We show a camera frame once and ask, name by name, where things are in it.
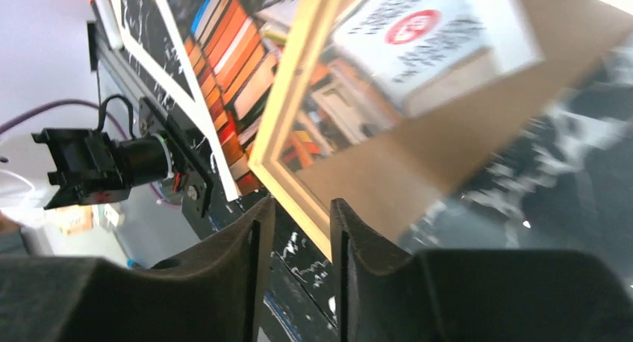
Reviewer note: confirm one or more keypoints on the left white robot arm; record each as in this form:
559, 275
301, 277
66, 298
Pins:
57, 168

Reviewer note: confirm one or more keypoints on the light wooden picture frame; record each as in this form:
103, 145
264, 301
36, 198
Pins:
312, 24

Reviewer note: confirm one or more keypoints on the white mat board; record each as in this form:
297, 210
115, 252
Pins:
151, 51

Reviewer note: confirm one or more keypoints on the brown backing board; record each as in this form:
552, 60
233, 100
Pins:
445, 147

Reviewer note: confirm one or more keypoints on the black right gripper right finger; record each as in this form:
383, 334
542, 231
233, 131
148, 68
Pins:
384, 293

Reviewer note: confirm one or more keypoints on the cat and books photo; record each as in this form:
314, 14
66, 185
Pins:
383, 61

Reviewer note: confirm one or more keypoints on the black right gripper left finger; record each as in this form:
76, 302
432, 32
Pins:
213, 291

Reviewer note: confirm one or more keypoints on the peach cap glue stick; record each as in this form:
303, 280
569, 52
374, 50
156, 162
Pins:
105, 13

